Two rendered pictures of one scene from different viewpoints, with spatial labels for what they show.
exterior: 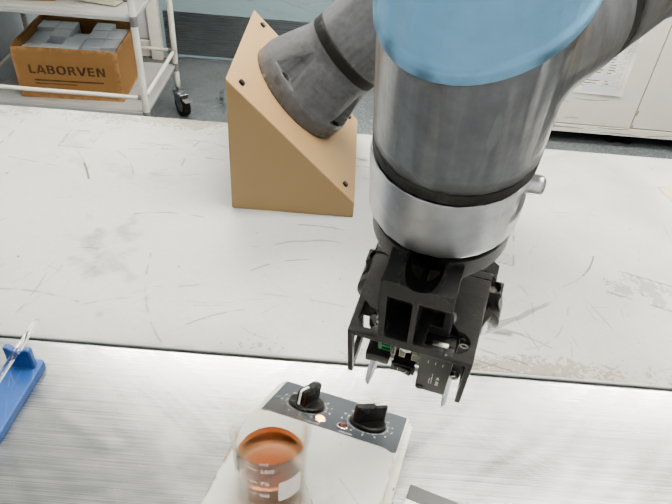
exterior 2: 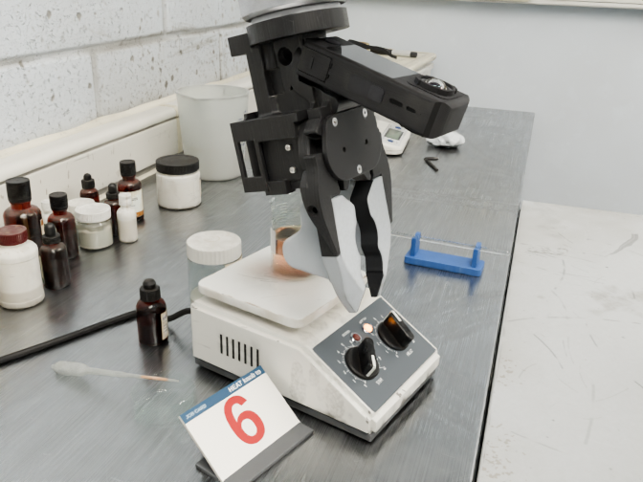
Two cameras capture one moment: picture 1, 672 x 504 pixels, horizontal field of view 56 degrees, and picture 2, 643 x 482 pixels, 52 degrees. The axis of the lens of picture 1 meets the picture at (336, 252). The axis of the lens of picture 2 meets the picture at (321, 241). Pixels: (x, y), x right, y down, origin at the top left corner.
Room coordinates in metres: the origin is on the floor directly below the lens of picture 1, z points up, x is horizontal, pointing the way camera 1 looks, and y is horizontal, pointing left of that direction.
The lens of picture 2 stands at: (0.43, -0.51, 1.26)
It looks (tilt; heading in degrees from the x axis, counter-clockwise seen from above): 23 degrees down; 108
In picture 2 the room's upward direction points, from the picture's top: 2 degrees clockwise
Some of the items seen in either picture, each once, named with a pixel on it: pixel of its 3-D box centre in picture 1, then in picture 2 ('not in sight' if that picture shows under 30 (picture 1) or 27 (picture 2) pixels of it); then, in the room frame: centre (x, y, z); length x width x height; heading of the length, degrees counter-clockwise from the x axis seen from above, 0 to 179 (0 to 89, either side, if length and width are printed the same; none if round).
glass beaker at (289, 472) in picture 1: (266, 455); (299, 234); (0.24, 0.04, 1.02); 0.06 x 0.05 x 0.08; 67
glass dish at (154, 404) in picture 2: not in sight; (164, 399); (0.16, -0.10, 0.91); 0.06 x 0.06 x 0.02
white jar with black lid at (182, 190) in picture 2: not in sight; (178, 182); (-0.09, 0.37, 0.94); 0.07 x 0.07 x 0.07
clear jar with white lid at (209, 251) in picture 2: not in sight; (214, 273); (0.12, 0.09, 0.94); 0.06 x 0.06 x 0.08
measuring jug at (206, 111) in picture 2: not in sight; (216, 130); (-0.12, 0.56, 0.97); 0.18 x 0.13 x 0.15; 97
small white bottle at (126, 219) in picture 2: not in sight; (126, 217); (-0.08, 0.21, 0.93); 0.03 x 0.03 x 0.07
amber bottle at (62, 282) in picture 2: not in sight; (53, 254); (-0.08, 0.06, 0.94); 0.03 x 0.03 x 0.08
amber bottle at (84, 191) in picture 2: not in sight; (89, 195); (-0.18, 0.26, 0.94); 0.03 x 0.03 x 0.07
